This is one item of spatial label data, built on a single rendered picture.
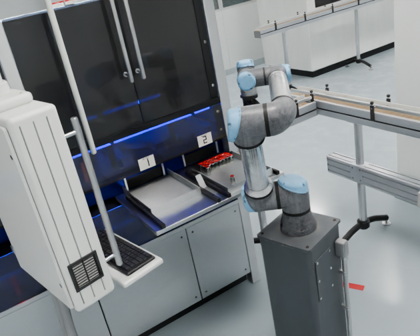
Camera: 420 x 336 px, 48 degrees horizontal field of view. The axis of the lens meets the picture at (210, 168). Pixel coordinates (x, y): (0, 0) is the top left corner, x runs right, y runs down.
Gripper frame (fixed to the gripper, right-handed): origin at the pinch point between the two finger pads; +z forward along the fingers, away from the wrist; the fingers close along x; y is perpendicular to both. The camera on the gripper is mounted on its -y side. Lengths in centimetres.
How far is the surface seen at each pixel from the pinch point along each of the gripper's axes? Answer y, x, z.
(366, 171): 18, -85, 57
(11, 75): 37, 88, -49
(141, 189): 42, 47, 21
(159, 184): 39, 38, 21
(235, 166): 24.1, 0.9, 21.3
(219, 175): 21.7, 12.3, 21.3
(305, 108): 51, -71, 18
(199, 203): 4.7, 33.6, 21.5
